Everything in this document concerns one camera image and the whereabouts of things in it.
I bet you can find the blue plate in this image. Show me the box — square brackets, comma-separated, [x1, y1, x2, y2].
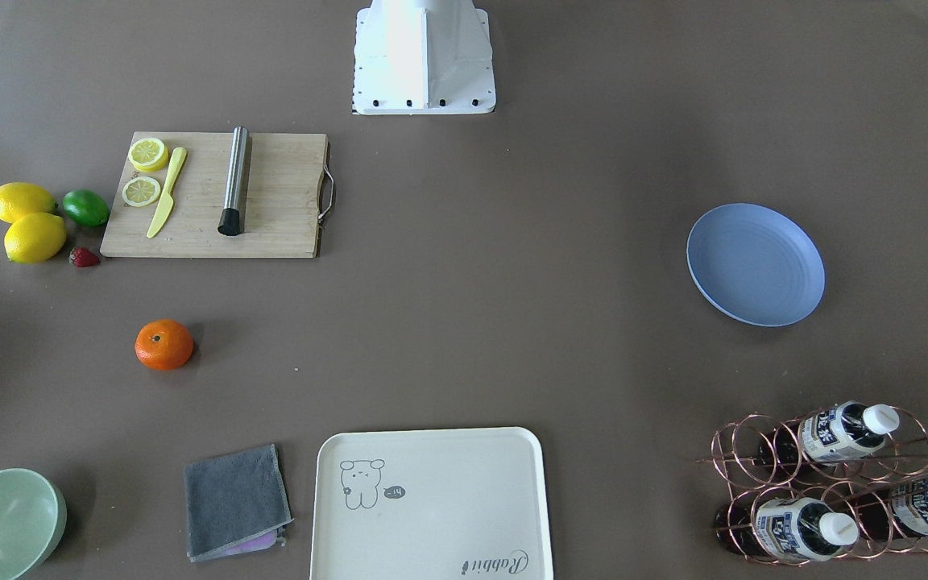
[686, 203, 827, 328]

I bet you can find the orange fruit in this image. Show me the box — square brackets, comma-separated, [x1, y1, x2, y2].
[134, 319, 194, 371]

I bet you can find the wooden cutting board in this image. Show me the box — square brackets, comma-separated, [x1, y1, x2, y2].
[100, 131, 330, 259]

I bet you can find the cream tray with bear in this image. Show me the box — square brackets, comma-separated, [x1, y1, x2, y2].
[309, 427, 555, 579]

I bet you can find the steel cylinder with black tip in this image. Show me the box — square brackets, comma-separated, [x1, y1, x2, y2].
[217, 126, 251, 236]

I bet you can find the yellow plastic knife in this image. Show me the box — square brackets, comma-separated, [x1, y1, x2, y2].
[145, 147, 188, 238]

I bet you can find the grey folded cloth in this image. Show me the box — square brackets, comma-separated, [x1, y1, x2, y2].
[183, 443, 293, 562]

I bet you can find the lower lemon slice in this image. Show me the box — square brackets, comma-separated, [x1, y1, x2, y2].
[121, 176, 162, 208]

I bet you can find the lemon slice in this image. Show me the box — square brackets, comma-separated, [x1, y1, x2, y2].
[121, 176, 162, 208]
[126, 137, 170, 172]

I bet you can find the upper lemon slice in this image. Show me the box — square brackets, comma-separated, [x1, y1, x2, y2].
[126, 137, 170, 172]

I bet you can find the red strawberry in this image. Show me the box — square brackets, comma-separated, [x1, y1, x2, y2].
[68, 246, 101, 268]

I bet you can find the green lime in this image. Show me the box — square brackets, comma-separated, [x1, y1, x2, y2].
[62, 188, 110, 228]

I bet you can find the lower bottle in rack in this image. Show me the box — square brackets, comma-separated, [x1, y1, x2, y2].
[714, 498, 860, 564]
[851, 477, 928, 542]

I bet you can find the bottle in rack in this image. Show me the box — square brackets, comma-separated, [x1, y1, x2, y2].
[714, 498, 860, 564]
[752, 400, 900, 476]
[851, 477, 928, 542]

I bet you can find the upper bottle in rack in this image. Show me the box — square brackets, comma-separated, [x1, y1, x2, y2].
[752, 400, 900, 476]

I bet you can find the lower yellow lemon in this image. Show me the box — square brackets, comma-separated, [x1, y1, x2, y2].
[4, 213, 67, 263]

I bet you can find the yellow lemon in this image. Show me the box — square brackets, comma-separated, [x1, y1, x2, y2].
[0, 181, 56, 224]
[4, 213, 67, 263]

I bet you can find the upper yellow lemon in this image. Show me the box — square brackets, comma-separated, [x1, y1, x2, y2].
[0, 181, 56, 224]

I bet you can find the green bowl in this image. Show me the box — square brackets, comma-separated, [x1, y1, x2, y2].
[0, 469, 68, 579]

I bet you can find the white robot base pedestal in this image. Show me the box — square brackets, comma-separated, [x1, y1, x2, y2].
[351, 1, 497, 115]

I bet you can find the copper wire bottle rack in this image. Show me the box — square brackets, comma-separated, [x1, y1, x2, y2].
[708, 401, 928, 566]

